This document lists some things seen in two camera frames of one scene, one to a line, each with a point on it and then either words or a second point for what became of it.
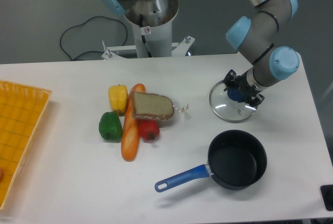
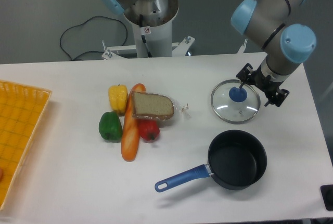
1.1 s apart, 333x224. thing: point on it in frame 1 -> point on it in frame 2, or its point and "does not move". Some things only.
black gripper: x=246 y=90 -> x=257 y=77
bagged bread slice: x=152 y=106 does not move
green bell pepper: x=110 y=127 does not move
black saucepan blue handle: x=236 y=160 does not move
